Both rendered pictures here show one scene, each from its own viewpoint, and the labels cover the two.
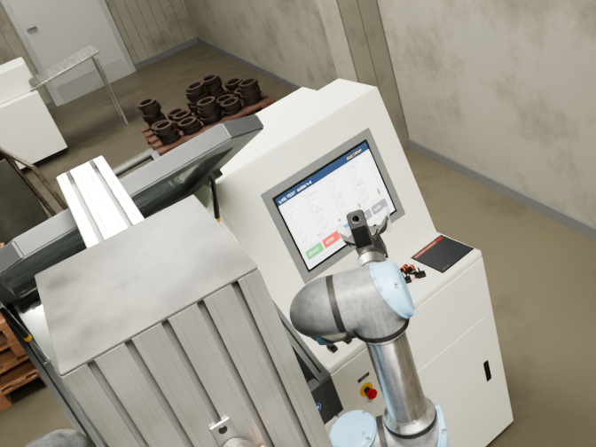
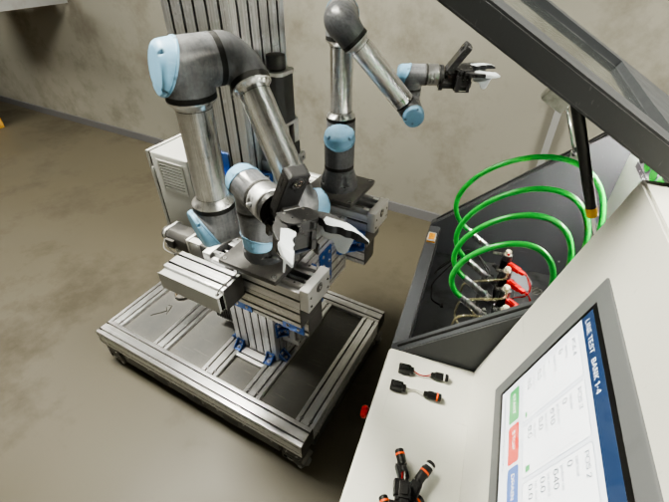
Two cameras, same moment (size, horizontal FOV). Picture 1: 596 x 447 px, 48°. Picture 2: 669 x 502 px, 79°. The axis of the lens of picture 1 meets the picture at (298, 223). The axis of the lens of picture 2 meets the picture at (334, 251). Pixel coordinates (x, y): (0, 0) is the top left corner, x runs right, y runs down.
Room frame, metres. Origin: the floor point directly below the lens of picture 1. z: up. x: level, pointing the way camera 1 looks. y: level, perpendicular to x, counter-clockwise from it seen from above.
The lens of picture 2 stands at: (1.95, -0.54, 1.86)
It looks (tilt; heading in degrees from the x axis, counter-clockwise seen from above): 38 degrees down; 135
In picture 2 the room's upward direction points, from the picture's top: straight up
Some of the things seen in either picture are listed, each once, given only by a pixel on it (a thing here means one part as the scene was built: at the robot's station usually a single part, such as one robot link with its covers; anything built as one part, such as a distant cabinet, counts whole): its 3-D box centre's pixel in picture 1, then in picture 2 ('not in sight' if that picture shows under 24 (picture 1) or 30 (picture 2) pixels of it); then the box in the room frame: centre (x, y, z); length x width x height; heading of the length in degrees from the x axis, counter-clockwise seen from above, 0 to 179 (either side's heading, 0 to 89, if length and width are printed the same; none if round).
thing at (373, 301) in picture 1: (394, 370); (204, 153); (1.03, -0.09, 1.41); 0.15 x 0.12 x 0.55; 81
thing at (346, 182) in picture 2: not in sight; (338, 173); (0.92, 0.52, 1.09); 0.15 x 0.15 x 0.10
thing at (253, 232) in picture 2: not in sight; (263, 224); (1.30, -0.11, 1.34); 0.11 x 0.08 x 0.11; 81
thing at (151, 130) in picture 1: (202, 106); not in sight; (6.32, 0.49, 0.23); 1.23 x 0.85 x 0.46; 106
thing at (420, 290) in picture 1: (388, 296); (400, 498); (1.81, -0.21, 0.96); 0.70 x 0.22 x 0.03; 115
